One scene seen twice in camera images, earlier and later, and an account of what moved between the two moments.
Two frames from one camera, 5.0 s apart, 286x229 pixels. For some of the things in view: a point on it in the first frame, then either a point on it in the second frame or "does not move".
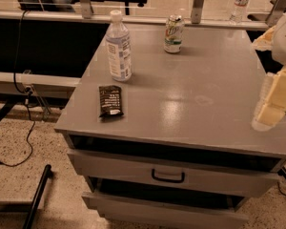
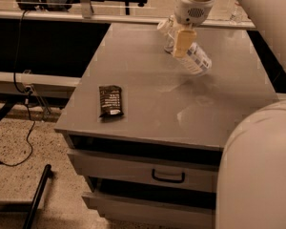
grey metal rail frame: [85, 11] does not move
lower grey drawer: [115, 212] does not move
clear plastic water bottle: [118, 49] -> [195, 58]
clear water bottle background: [240, 4] does not move
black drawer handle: [168, 180] does not move
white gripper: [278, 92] -> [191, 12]
